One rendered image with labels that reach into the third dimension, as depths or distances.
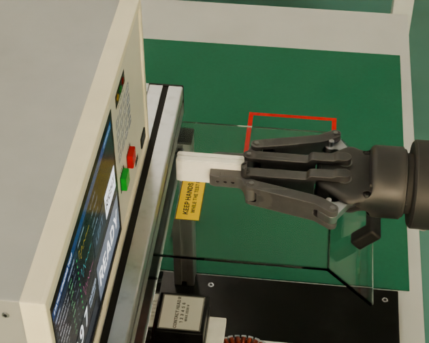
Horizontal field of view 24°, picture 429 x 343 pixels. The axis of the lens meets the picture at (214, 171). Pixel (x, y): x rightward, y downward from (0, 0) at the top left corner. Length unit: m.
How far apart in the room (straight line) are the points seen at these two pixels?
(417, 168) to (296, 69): 0.97
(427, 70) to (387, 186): 2.26
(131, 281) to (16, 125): 0.22
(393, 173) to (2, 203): 0.39
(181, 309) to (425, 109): 1.92
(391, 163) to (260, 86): 0.91
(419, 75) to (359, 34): 1.18
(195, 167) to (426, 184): 0.24
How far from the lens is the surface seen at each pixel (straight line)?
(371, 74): 1.94
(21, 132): 0.93
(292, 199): 0.99
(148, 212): 1.12
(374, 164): 1.00
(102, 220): 0.97
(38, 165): 0.89
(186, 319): 1.27
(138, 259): 1.07
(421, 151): 1.01
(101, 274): 0.99
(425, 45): 3.36
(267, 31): 2.04
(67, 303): 0.86
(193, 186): 1.22
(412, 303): 1.54
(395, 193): 1.00
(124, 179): 1.05
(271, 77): 1.91
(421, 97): 3.13
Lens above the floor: 1.91
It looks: 43 degrees down
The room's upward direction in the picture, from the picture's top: straight up
